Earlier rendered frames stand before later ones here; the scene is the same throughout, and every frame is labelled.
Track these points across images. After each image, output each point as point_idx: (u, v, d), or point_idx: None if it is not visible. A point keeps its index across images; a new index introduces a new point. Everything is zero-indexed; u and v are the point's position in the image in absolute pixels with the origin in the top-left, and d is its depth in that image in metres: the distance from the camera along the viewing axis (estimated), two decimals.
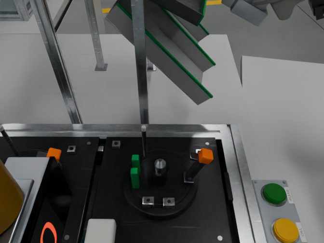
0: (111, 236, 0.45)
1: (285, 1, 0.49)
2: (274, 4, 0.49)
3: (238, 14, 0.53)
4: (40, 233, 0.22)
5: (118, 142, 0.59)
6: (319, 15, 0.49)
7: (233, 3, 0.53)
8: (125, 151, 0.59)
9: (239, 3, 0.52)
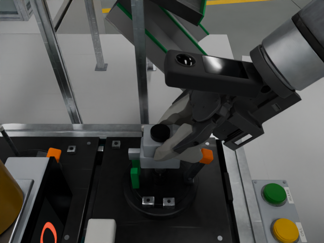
0: (111, 236, 0.45)
1: (184, 150, 0.40)
2: (175, 157, 0.41)
3: (151, 167, 0.45)
4: (40, 233, 0.22)
5: (118, 142, 0.59)
6: (233, 146, 0.39)
7: None
8: (125, 151, 0.59)
9: (143, 161, 0.44)
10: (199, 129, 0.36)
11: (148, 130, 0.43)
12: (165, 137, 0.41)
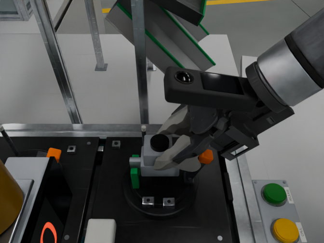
0: (111, 236, 0.45)
1: (183, 160, 0.42)
2: (174, 166, 0.42)
3: (151, 175, 0.47)
4: (40, 233, 0.22)
5: (118, 142, 0.59)
6: (230, 156, 0.41)
7: None
8: (125, 151, 0.59)
9: (143, 169, 0.46)
10: (197, 141, 0.37)
11: (148, 140, 0.45)
12: (165, 147, 0.43)
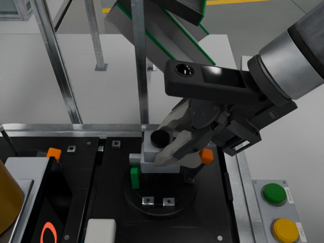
0: (111, 236, 0.45)
1: (184, 156, 0.41)
2: (174, 162, 0.42)
3: (151, 172, 0.46)
4: (40, 233, 0.22)
5: (118, 142, 0.59)
6: (231, 152, 0.40)
7: None
8: (125, 151, 0.59)
9: (143, 166, 0.45)
10: (198, 136, 0.37)
11: (148, 136, 0.44)
12: (165, 142, 0.42)
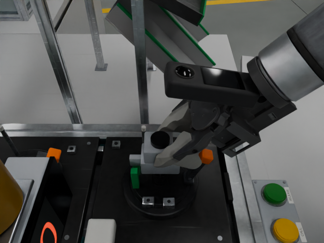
0: (111, 236, 0.45)
1: (183, 157, 0.41)
2: (174, 163, 0.42)
3: (151, 173, 0.47)
4: (40, 233, 0.22)
5: (118, 142, 0.59)
6: (231, 154, 0.40)
7: None
8: (125, 151, 0.59)
9: (143, 167, 0.45)
10: (198, 137, 0.37)
11: (148, 137, 0.45)
12: (165, 143, 0.43)
